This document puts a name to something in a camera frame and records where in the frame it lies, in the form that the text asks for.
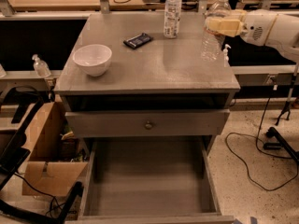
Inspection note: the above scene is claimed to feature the open grey middle drawer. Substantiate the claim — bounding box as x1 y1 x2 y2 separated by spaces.
65 137 234 224

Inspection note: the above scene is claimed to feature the open cardboard box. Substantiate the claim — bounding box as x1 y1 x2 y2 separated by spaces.
24 103 88 197

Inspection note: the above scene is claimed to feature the grey top drawer with knob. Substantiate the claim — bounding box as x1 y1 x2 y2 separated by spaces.
65 109 230 138

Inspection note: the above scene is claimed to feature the black floor cable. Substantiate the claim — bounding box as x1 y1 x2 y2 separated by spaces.
224 83 299 192

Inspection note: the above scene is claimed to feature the clear plastic water bottle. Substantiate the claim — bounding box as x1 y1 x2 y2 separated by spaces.
201 0 231 62

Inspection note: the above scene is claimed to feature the right small pump bottle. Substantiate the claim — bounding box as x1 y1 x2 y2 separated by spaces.
223 44 231 67

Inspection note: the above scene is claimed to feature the labelled water bottle on counter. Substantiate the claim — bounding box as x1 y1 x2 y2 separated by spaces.
164 0 182 38

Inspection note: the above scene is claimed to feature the left sanitizer pump bottle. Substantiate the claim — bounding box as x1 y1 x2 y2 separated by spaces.
32 54 51 77

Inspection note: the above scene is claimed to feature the black chair frame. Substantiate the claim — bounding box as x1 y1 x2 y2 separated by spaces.
0 86 83 224

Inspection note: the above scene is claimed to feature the grey metal drawer cabinet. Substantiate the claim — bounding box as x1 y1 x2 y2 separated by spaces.
55 12 239 147

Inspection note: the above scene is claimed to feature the black tripod stand leg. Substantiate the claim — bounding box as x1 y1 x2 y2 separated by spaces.
263 127 299 165

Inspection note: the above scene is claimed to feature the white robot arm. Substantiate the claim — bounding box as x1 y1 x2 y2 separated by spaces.
205 9 299 62

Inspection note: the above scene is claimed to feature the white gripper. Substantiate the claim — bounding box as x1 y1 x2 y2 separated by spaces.
205 9 277 46

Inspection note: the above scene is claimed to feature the white ceramic bowl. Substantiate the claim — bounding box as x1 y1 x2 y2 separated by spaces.
73 44 112 77

